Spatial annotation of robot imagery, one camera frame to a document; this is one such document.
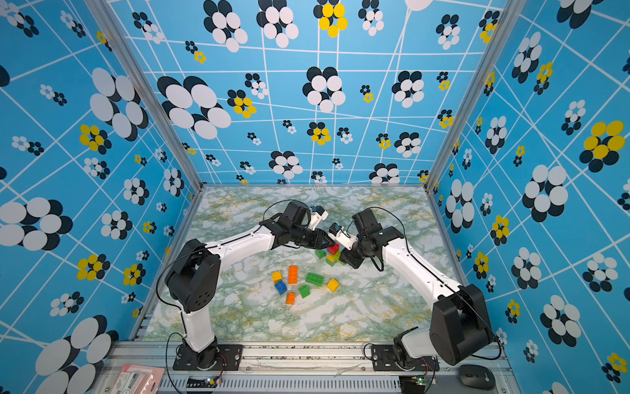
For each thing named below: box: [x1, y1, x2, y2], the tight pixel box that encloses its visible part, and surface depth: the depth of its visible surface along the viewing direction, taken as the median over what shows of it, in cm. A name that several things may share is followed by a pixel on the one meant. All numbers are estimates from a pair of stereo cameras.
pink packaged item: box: [111, 363, 165, 394], surface depth 71 cm
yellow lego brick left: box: [271, 270, 284, 285], surface depth 89 cm
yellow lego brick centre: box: [326, 278, 341, 293], surface depth 88 cm
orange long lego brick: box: [287, 265, 298, 285], surface depth 92 cm
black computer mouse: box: [458, 364, 497, 391], surface depth 70 cm
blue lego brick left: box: [273, 279, 288, 296], surface depth 88 cm
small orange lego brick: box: [285, 292, 297, 306], surface depth 86 cm
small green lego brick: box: [298, 284, 311, 299], surface depth 88 cm
